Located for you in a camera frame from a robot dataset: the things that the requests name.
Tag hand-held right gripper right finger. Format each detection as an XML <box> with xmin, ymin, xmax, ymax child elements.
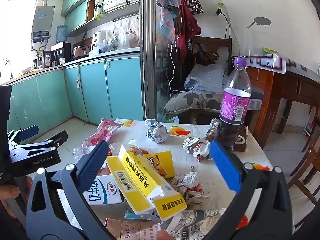
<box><xmin>205</xmin><ymin>140</ymin><xmax>297</xmax><ymax>240</ymax></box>

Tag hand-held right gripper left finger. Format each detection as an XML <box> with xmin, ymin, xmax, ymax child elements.
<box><xmin>25</xmin><ymin>140</ymin><xmax>118</xmax><ymax>240</ymax></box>

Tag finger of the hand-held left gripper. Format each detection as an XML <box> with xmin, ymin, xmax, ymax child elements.
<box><xmin>14</xmin><ymin>130</ymin><xmax>68</xmax><ymax>155</ymax></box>
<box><xmin>7</xmin><ymin>125</ymin><xmax>40</xmax><ymax>144</ymax></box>

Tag silver red wrapper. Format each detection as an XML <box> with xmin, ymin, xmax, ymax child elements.
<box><xmin>182</xmin><ymin>137</ymin><xmax>213</xmax><ymax>162</ymax></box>

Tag pink snack wrapper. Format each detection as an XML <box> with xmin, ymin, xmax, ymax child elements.
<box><xmin>81</xmin><ymin>119</ymin><xmax>122</xmax><ymax>155</ymax></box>

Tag long yellow cardboard box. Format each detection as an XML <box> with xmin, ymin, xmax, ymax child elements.
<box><xmin>106</xmin><ymin>145</ymin><xmax>187</xmax><ymax>222</ymax></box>

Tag yellow juice carton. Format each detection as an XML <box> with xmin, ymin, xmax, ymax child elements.
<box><xmin>144</xmin><ymin>151</ymin><xmax>175</xmax><ymax>179</ymax></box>

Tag pink snack box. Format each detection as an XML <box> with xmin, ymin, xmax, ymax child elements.
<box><xmin>105</xmin><ymin>217</ymin><xmax>165</xmax><ymax>240</ymax></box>

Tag grey paper ball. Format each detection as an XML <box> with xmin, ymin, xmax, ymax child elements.
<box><xmin>145</xmin><ymin>119</ymin><xmax>171</xmax><ymax>143</ymax></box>

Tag person's left hand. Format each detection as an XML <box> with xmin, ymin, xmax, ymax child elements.
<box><xmin>0</xmin><ymin>184</ymin><xmax>20</xmax><ymax>202</ymax></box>

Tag crushed clear plastic bottle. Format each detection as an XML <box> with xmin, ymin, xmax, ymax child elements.
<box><xmin>73</xmin><ymin>139</ymin><xmax>137</xmax><ymax>164</ymax></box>

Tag white milk carton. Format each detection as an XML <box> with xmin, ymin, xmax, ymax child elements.
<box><xmin>82</xmin><ymin>175</ymin><xmax>125</xmax><ymax>205</ymax></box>

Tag brown snack packet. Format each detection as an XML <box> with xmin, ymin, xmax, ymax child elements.
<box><xmin>206</xmin><ymin>117</ymin><xmax>249</xmax><ymax>153</ymax></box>

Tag fruit print tablecloth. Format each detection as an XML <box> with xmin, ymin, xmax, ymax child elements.
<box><xmin>42</xmin><ymin>117</ymin><xmax>273</xmax><ymax>240</ymax></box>

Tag crumpled silver white wrapper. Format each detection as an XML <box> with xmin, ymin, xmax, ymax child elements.
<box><xmin>170</xmin><ymin>172</ymin><xmax>210</xmax><ymax>205</ymax></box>

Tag purple label plastic bottle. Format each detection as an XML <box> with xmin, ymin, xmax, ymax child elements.
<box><xmin>217</xmin><ymin>57</ymin><xmax>252</xmax><ymax>153</ymax></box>

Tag floral printed paper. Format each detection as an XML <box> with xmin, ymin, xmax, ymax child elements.
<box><xmin>166</xmin><ymin>209</ymin><xmax>235</xmax><ymax>240</ymax></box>

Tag teal lower kitchen cabinets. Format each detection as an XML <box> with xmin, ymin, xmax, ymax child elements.
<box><xmin>0</xmin><ymin>55</ymin><xmax>144</xmax><ymax>135</ymax></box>

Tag floral grey cushion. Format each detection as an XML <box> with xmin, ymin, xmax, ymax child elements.
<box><xmin>164</xmin><ymin>90</ymin><xmax>262</xmax><ymax>115</ymax></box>

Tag black drink dispenser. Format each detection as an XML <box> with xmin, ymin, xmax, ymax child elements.
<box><xmin>43</xmin><ymin>42</ymin><xmax>71</xmax><ymax>68</ymax></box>

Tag brown wooden chair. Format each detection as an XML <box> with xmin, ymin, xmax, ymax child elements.
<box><xmin>287</xmin><ymin>115</ymin><xmax>320</xmax><ymax>228</ymax></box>

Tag bubble wrap sheet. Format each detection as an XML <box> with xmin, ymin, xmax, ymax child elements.
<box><xmin>184</xmin><ymin>63</ymin><xmax>229</xmax><ymax>94</ymax></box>

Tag brown wooden side table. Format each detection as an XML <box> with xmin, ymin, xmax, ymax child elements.
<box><xmin>246</xmin><ymin>62</ymin><xmax>320</xmax><ymax>150</ymax></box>

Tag brown rice cooker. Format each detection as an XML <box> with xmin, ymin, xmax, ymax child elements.
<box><xmin>72</xmin><ymin>45</ymin><xmax>90</xmax><ymax>59</ymax></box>

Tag bright kitchen window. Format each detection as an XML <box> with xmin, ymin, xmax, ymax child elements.
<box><xmin>0</xmin><ymin>0</ymin><xmax>38</xmax><ymax>78</ymax></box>

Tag blue water jug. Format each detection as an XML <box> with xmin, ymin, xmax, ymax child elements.
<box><xmin>55</xmin><ymin>25</ymin><xmax>68</xmax><ymax>43</ymax></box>

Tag grey water heater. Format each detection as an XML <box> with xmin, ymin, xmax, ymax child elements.
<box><xmin>31</xmin><ymin>6</ymin><xmax>55</xmax><ymax>42</ymax></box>

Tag patterned white table cover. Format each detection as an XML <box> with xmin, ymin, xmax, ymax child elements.
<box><xmin>244</xmin><ymin>52</ymin><xmax>320</xmax><ymax>83</ymax></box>

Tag dark wooden chair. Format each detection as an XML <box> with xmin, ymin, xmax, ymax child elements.
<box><xmin>191</xmin><ymin>36</ymin><xmax>233</xmax><ymax>85</ymax></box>

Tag white plastic bags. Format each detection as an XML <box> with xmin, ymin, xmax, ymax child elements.
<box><xmin>89</xmin><ymin>16</ymin><xmax>140</xmax><ymax>55</ymax></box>

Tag green white tissue pack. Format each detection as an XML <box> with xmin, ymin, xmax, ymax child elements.
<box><xmin>94</xmin><ymin>0</ymin><xmax>107</xmax><ymax>20</ymax></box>

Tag red hanging garment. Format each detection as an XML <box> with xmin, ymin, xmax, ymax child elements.
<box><xmin>176</xmin><ymin>0</ymin><xmax>202</xmax><ymax>58</ymax></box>

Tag grey desk lamp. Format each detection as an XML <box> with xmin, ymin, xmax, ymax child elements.
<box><xmin>247</xmin><ymin>17</ymin><xmax>272</xmax><ymax>29</ymax></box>

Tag plaid hanging cloth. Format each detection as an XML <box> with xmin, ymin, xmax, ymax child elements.
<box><xmin>156</xmin><ymin>0</ymin><xmax>182</xmax><ymax>42</ymax></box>

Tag black white patterned garment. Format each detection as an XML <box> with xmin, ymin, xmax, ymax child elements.
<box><xmin>182</xmin><ymin>0</ymin><xmax>204</xmax><ymax>14</ymax></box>

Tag metal sliding door frame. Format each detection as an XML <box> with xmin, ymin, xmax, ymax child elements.
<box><xmin>139</xmin><ymin>0</ymin><xmax>160</xmax><ymax>123</ymax></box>

